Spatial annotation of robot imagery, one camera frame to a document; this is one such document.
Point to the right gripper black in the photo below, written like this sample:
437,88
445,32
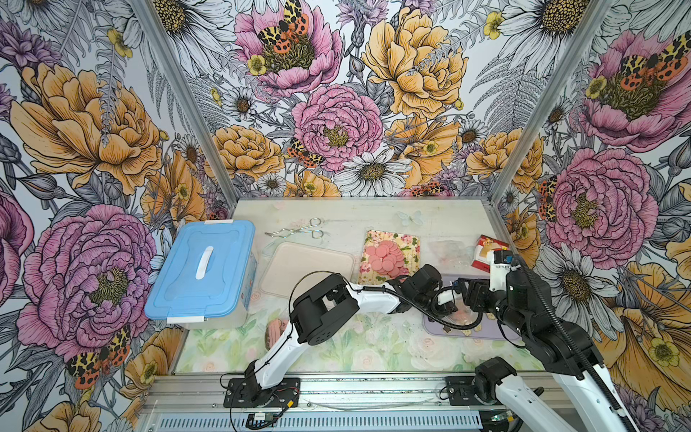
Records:
476,293

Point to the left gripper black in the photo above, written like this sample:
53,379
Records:
444,309

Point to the bag of pink wafers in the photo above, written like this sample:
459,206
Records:
274,330

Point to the bag of mixed snacks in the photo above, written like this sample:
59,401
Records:
464,315

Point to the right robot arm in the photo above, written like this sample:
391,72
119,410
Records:
569,354

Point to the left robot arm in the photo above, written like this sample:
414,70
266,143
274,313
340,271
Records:
318,314

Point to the pile of pink cookies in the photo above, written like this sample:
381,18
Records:
387,259

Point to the yellow floral tray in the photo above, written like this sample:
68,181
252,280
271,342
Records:
410,245

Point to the lavender plastic tray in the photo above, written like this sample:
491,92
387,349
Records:
487,329

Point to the red white small box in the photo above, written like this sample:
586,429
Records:
484,250

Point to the metal scissors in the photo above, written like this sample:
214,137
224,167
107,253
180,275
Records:
313,228

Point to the beige plastic tray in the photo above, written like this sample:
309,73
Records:
292,261

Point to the blue lidded storage box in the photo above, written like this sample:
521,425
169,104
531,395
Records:
207,279

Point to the aluminium front rail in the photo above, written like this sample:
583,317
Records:
184,393

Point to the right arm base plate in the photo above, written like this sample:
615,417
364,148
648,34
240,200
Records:
462,391

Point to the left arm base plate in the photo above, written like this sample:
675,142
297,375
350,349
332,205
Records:
245,393

